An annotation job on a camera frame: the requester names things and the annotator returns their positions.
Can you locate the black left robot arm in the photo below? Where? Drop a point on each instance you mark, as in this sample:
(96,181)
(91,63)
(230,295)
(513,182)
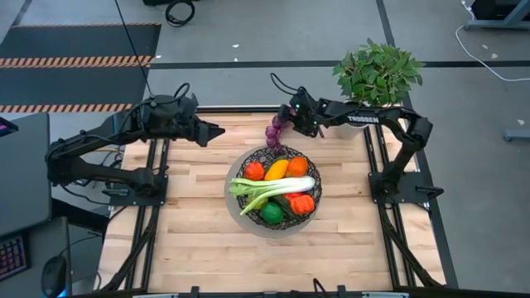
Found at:
(103,128)

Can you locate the grey desk foot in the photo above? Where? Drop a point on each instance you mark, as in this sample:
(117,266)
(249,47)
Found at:
(517,134)

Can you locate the grey desk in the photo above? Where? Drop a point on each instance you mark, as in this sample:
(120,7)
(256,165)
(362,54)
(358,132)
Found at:
(25,174)

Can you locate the pink screen device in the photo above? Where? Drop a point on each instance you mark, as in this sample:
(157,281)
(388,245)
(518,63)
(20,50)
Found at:
(6,126)

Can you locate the round green fruit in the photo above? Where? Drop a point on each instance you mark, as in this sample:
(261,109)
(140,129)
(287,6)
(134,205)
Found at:
(272,213)

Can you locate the grey round placemat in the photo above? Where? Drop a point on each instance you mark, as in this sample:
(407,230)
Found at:
(244,227)

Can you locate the backlit keyboard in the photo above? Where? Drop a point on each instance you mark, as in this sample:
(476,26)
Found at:
(12,258)

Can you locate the purple grape bunch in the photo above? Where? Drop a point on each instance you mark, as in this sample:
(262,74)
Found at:
(271,132)

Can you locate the grey desk frame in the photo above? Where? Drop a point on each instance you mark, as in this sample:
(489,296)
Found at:
(509,18)

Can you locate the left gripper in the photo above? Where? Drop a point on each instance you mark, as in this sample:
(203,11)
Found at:
(194,126)

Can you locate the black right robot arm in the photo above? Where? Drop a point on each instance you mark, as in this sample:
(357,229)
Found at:
(393,120)

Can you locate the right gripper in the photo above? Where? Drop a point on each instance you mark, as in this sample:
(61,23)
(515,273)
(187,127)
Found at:
(310,111)

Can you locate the round orange fruit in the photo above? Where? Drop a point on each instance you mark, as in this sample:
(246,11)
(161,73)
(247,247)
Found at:
(298,166)

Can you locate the yellow mango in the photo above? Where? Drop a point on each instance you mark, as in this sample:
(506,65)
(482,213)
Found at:
(276,169)

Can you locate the white plant pot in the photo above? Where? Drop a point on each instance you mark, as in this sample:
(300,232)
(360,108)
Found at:
(345,132)

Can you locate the black hazard striped floor mat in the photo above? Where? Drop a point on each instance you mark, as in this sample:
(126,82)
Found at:
(78,83)

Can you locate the black aluminium table frame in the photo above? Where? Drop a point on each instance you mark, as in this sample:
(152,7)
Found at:
(232,110)

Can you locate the orange mini pumpkin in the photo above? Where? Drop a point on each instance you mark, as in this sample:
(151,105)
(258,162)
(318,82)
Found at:
(303,205)

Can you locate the green leafy plant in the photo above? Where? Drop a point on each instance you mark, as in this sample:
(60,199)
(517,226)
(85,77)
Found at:
(377,72)

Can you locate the green cucumber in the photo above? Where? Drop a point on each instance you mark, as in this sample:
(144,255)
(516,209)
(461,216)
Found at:
(281,159)

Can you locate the black computer mouse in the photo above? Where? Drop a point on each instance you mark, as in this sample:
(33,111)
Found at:
(54,273)

